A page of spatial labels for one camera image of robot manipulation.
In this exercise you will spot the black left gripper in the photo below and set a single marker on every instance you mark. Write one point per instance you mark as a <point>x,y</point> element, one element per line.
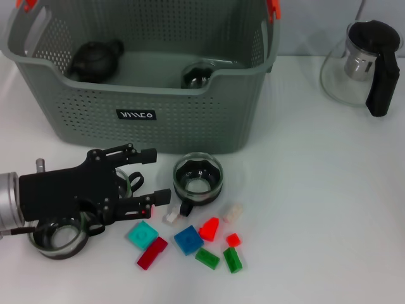
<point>63,190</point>

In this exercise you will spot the grey-green perforated storage bin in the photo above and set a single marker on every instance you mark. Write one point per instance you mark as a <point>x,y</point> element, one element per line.
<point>158,133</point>

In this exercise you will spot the clear white plastic block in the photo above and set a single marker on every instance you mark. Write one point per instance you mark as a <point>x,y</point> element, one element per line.
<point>171,217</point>
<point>232,212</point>

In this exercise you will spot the teal square flat block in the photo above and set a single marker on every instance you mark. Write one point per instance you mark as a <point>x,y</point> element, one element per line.
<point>143,236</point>

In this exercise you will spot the blue square flat block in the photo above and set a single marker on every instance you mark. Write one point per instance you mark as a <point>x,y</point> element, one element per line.
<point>188,239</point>

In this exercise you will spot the red sloped block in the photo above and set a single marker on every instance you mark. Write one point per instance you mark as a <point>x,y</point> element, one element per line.
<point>209,229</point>

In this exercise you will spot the dark red rectangular block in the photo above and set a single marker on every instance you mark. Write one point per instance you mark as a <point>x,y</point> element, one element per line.
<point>152,253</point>

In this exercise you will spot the flat green rectangular block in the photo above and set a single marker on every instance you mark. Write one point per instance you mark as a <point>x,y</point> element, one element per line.
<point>207,258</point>

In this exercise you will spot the thick green rectangular block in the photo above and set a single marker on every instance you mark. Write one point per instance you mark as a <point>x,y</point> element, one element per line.
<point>232,260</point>

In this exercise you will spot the black clay teapot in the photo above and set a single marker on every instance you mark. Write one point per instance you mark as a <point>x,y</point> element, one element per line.
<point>95,61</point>

